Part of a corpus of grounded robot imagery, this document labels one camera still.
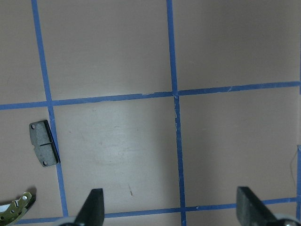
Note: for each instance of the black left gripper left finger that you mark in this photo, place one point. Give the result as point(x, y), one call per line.
point(92, 211)

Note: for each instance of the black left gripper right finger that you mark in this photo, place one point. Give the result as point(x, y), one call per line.
point(250, 211)

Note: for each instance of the olive green brake shoe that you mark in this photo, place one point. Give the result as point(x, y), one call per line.
point(12, 211)

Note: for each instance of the grey brake pad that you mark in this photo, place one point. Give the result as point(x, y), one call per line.
point(44, 146)

